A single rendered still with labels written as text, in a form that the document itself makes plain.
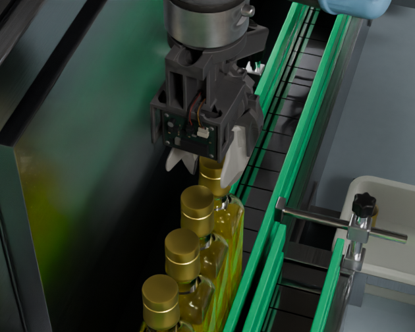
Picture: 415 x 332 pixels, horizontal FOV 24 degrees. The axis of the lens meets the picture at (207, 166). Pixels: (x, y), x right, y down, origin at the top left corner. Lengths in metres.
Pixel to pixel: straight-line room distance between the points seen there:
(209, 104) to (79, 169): 0.17
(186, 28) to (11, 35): 0.14
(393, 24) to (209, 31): 1.07
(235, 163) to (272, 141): 0.46
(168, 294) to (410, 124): 0.85
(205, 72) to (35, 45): 0.15
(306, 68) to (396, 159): 0.21
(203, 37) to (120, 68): 0.22
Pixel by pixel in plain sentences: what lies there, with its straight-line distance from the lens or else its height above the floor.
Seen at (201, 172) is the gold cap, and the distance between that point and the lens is 1.00.
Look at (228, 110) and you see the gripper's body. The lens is 0.87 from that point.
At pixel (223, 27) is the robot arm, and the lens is 0.82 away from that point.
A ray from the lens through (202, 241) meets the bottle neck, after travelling 1.00.
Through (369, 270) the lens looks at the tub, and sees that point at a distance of 1.33.
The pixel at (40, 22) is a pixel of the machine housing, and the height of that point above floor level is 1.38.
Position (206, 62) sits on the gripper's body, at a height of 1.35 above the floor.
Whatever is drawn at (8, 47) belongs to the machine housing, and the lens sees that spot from 0.79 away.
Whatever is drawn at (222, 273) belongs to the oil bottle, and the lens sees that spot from 1.05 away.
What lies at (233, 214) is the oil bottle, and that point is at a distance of 1.05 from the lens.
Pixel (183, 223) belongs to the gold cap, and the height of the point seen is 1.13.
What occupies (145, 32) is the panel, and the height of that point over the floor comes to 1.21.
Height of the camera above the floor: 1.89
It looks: 47 degrees down
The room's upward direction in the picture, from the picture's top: straight up
